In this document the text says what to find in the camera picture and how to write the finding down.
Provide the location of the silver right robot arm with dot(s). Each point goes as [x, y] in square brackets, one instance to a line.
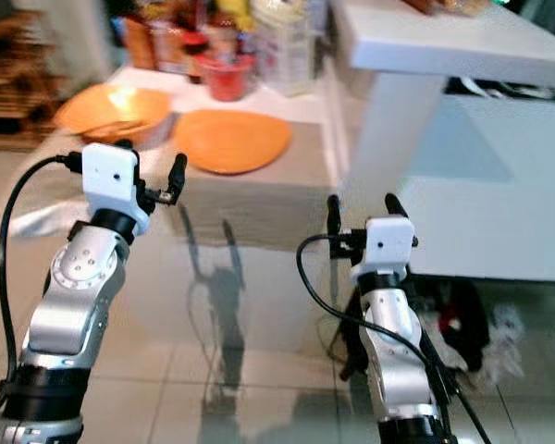
[393, 324]

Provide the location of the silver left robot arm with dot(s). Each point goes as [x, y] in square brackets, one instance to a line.
[79, 305]

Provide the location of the orange bowl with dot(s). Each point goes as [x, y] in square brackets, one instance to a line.
[102, 109]

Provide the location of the orange plate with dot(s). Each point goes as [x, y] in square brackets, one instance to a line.
[231, 141]

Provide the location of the brown cereal bag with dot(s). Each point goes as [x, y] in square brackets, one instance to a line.
[153, 44]

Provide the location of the red lidded tub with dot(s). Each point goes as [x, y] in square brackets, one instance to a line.
[225, 79]

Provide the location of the white high counter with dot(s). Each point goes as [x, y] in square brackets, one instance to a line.
[481, 139]

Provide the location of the dark jar with red lid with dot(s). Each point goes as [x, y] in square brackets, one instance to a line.
[193, 57]

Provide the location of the wooden rack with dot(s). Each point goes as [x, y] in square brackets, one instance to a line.
[14, 92]

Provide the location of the white printed carton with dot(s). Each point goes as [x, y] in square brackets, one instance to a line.
[282, 51]

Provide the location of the white crumpled cloth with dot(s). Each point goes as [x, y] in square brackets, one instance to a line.
[509, 338]

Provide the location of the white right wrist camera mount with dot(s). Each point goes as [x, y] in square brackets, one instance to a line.
[388, 245]

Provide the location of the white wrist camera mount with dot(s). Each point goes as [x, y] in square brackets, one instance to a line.
[111, 180]
[388, 245]

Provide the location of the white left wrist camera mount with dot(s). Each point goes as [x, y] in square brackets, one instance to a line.
[111, 180]

